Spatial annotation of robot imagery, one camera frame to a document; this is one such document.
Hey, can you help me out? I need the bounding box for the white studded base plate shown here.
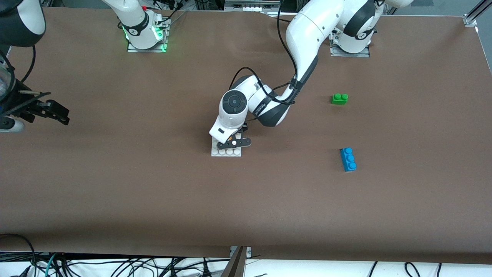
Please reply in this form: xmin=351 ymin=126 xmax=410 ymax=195
xmin=211 ymin=137 xmax=243 ymax=157

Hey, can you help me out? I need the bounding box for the blue toy block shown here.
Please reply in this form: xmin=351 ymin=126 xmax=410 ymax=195
xmin=340 ymin=147 xmax=357 ymax=172

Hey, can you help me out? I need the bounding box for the brown table cover sheet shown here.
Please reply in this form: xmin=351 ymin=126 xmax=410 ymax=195
xmin=0 ymin=7 xmax=492 ymax=265

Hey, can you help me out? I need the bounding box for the grey background device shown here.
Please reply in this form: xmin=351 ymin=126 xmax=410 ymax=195
xmin=224 ymin=0 xmax=281 ymax=13

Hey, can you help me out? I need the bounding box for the dark slanted beam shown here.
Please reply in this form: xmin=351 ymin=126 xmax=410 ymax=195
xmin=220 ymin=246 xmax=246 ymax=277

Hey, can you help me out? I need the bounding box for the small metal bracket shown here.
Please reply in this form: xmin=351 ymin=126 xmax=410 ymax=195
xmin=230 ymin=246 xmax=251 ymax=259

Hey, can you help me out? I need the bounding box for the black base cable bundle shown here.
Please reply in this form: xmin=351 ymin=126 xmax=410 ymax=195
xmin=152 ymin=0 xmax=189 ymax=29

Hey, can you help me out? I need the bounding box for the black looped cable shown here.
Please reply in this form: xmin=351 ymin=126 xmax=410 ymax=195
xmin=0 ymin=234 xmax=37 ymax=277

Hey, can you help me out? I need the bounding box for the teal cable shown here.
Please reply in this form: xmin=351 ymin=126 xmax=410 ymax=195
xmin=43 ymin=253 xmax=58 ymax=277

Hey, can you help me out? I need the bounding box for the aluminium frame profile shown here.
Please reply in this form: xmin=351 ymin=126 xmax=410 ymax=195
xmin=463 ymin=0 xmax=492 ymax=27

